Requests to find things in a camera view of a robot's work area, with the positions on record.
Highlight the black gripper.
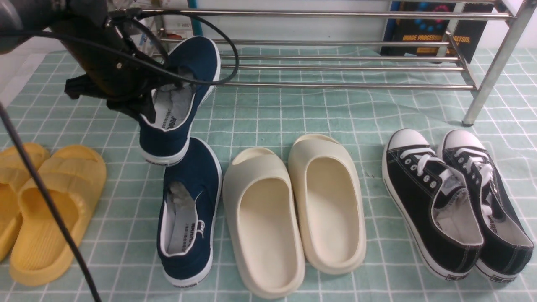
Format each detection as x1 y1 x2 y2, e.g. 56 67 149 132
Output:
51 17 185 123

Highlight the right cream slipper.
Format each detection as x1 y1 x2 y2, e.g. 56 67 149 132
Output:
288 133 366 275

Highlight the right black canvas sneaker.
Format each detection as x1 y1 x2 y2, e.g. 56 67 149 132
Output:
437 130 534 283

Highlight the left cream slipper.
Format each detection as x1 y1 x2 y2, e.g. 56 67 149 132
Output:
222 147 305 299

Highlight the black image processing book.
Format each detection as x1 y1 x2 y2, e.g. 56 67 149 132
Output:
380 1 487 63

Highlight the white patterned box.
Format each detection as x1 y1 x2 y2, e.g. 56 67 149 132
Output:
137 0 197 39

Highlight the metal shoe rack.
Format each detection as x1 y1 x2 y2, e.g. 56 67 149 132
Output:
139 0 536 127

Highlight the black canvas sneaker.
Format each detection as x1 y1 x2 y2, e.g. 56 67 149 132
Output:
437 130 534 283
382 128 485 281

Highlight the teal pole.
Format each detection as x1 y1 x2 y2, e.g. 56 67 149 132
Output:
187 0 203 36

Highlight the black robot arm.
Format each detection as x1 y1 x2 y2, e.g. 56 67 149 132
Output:
0 0 186 122

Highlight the left black canvas sneaker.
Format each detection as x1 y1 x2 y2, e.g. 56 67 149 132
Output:
382 128 485 281

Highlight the navy canvas shoe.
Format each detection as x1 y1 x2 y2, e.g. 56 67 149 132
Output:
156 136 222 288
139 36 221 166

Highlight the black cable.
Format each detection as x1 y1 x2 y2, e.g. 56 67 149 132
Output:
0 8 240 302

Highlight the cream slipper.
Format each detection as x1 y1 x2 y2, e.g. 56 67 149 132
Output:
222 147 305 299
288 133 366 275

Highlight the yellow slipper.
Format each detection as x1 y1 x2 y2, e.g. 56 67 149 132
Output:
10 145 106 286
0 146 50 266

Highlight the far left yellow slipper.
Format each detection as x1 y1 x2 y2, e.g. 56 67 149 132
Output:
0 146 50 266

